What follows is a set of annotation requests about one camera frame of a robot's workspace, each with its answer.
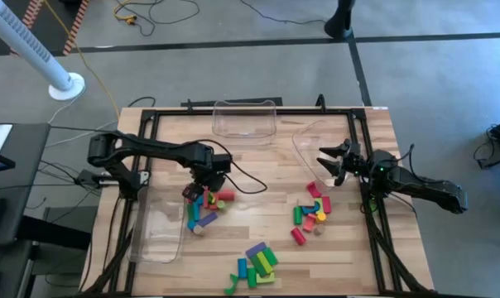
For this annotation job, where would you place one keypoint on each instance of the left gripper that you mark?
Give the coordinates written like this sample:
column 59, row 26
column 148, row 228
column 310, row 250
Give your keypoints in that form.
column 210, row 180

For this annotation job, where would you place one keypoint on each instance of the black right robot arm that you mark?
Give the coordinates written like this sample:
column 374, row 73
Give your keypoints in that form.
column 432, row 190

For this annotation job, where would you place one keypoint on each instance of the natural wood cylinder block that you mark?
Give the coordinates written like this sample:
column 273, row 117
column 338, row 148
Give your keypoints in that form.
column 198, row 230
column 319, row 229

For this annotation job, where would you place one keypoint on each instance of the blue rectangular block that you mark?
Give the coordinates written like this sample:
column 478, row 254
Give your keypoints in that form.
column 196, row 211

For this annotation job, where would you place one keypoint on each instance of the black aluminium table frame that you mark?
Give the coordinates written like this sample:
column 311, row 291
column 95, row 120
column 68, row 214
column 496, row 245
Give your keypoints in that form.
column 175, row 112

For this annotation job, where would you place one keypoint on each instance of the yellow cylinder block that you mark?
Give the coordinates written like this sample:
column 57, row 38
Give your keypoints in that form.
column 321, row 216

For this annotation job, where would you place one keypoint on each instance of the black mat orange striped edge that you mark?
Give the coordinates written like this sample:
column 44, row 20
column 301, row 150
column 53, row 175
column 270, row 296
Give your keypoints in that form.
column 53, row 33

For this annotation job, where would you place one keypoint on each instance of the blue arch block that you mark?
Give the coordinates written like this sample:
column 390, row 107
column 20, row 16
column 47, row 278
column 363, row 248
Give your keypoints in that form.
column 310, row 209

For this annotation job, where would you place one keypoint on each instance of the purple rectangular block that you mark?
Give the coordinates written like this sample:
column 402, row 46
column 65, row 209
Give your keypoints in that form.
column 207, row 219
column 256, row 249

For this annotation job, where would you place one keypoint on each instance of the light green cylinder block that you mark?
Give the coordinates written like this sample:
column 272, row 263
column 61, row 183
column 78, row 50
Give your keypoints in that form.
column 221, row 205

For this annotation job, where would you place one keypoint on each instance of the black floor stand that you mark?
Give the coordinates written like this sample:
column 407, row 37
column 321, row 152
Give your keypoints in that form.
column 340, row 25

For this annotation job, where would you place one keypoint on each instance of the clear plastic bin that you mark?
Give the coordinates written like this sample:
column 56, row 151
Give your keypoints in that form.
column 308, row 153
column 243, row 124
column 159, row 232

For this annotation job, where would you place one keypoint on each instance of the light green rectangular block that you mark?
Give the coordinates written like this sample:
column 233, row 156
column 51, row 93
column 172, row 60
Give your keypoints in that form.
column 264, row 262

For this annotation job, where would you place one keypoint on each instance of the white tower fan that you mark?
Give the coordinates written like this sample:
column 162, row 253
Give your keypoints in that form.
column 22, row 41

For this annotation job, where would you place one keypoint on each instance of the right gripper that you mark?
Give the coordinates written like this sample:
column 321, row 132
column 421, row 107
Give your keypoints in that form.
column 353, row 163

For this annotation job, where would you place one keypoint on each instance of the red rectangular block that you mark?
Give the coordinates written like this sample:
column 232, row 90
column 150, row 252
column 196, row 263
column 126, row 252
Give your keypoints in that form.
column 326, row 204
column 206, row 198

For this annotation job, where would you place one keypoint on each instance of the black side desk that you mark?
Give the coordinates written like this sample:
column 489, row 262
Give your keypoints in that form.
column 22, row 174

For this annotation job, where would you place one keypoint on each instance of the light green arch block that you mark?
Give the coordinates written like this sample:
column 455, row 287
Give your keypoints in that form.
column 317, row 203
column 266, row 280

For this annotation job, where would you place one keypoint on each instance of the black flat bar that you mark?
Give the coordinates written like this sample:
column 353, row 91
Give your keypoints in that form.
column 200, row 102

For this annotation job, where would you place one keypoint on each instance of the red cylinder block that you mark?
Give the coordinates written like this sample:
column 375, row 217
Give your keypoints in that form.
column 298, row 236
column 225, row 195

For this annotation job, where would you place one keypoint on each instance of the dark grey box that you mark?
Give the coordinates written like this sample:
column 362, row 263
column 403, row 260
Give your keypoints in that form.
column 68, row 219

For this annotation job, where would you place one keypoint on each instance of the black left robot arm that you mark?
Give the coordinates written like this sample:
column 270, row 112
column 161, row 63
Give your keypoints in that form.
column 159, row 151

